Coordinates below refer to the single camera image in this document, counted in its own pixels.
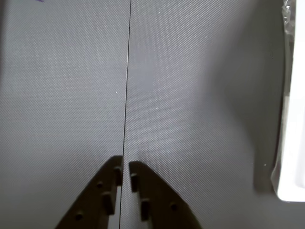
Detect white plastic blister package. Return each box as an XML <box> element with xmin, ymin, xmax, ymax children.
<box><xmin>271</xmin><ymin>0</ymin><xmax>305</xmax><ymax>203</ymax></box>

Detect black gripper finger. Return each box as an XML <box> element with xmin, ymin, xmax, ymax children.
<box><xmin>55</xmin><ymin>155</ymin><xmax>124</xmax><ymax>229</ymax></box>
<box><xmin>129</xmin><ymin>161</ymin><xmax>203</xmax><ymax>229</ymax></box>

